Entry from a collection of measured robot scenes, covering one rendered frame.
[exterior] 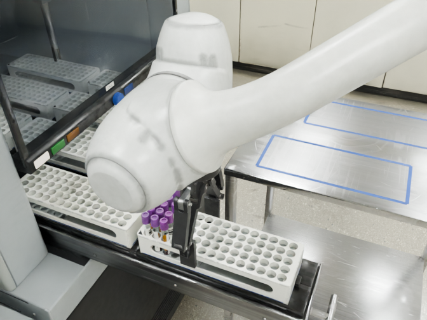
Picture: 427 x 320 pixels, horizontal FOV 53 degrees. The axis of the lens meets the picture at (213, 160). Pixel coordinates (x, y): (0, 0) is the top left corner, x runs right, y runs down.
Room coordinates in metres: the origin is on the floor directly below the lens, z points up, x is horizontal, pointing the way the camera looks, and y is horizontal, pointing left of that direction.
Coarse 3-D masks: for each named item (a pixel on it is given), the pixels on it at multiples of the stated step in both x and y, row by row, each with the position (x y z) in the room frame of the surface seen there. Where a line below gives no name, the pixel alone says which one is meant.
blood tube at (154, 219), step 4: (152, 216) 0.53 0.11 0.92; (156, 216) 0.53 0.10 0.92; (152, 220) 0.52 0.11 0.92; (156, 220) 0.52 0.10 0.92; (152, 224) 0.52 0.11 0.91; (156, 224) 0.52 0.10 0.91; (152, 228) 0.53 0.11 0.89; (156, 228) 0.53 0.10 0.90; (152, 232) 0.53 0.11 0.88; (156, 232) 0.53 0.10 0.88; (156, 236) 0.53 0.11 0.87; (156, 248) 0.53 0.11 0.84; (160, 248) 0.53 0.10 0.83
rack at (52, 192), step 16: (32, 176) 0.71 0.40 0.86; (48, 176) 0.71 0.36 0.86; (64, 176) 0.71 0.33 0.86; (80, 176) 0.71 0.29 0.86; (32, 192) 0.67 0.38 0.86; (48, 192) 0.66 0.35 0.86; (64, 192) 0.66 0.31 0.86; (80, 192) 0.66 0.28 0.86; (32, 208) 0.65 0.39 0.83; (48, 208) 0.65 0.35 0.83; (64, 208) 0.61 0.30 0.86; (80, 208) 0.61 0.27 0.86; (96, 208) 0.62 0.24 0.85; (112, 208) 0.61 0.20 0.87; (80, 224) 0.62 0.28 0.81; (96, 224) 0.58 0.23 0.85; (112, 224) 0.56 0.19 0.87; (128, 224) 0.56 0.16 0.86; (112, 240) 0.56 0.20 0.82; (128, 240) 0.55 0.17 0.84
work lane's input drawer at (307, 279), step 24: (48, 240) 0.61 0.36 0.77; (72, 240) 0.58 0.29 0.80; (96, 240) 0.57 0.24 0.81; (120, 264) 0.54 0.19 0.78; (144, 264) 0.52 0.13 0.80; (168, 264) 0.51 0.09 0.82; (312, 264) 0.50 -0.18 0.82; (192, 288) 0.47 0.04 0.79; (216, 288) 0.46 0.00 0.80; (240, 288) 0.45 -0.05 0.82; (312, 288) 0.46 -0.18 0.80; (240, 312) 0.44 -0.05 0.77; (264, 312) 0.42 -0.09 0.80; (288, 312) 0.41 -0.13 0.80; (312, 312) 0.44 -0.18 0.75
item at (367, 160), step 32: (288, 128) 0.95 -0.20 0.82; (320, 128) 0.95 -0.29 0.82; (352, 128) 0.95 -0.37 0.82; (384, 128) 0.95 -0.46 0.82; (416, 128) 0.95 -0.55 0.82; (256, 160) 0.82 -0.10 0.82; (288, 160) 0.81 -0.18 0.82; (320, 160) 0.81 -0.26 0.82; (352, 160) 0.81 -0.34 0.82; (384, 160) 0.81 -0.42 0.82; (416, 160) 0.81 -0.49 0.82; (320, 192) 0.70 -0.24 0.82; (352, 192) 0.70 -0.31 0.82; (384, 192) 0.69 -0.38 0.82; (416, 192) 0.69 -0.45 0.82; (288, 224) 1.11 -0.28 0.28; (416, 224) 0.61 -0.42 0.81; (320, 256) 0.96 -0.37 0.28; (352, 256) 0.95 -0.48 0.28; (384, 256) 0.95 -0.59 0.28; (416, 256) 0.95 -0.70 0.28; (320, 288) 0.82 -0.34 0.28; (352, 288) 0.82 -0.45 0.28; (384, 288) 0.82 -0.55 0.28; (416, 288) 0.82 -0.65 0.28
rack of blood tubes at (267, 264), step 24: (144, 240) 0.53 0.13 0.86; (216, 240) 0.53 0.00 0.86; (240, 240) 0.53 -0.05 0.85; (264, 240) 0.53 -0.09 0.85; (288, 240) 0.52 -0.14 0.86; (216, 264) 0.47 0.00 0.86; (240, 264) 0.48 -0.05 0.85; (264, 264) 0.48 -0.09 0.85; (288, 264) 0.47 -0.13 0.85; (264, 288) 0.46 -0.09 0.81; (288, 288) 0.42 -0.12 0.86
